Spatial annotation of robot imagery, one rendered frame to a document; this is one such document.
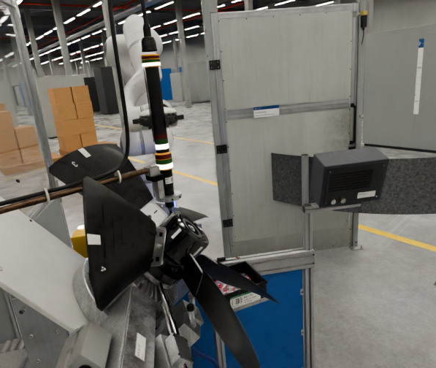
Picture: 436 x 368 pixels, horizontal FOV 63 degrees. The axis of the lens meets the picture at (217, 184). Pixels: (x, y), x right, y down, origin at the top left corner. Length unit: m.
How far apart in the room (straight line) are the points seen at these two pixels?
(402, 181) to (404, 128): 4.50
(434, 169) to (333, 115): 0.83
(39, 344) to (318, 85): 2.53
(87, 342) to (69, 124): 8.46
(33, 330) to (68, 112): 8.21
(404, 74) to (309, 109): 4.30
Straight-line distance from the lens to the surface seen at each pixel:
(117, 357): 0.70
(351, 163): 1.42
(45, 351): 1.00
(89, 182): 0.66
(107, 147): 1.04
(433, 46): 6.93
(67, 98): 9.05
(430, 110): 6.96
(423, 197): 2.79
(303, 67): 2.91
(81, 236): 1.39
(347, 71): 3.05
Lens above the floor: 1.59
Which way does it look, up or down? 17 degrees down
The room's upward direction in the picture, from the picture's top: 5 degrees counter-clockwise
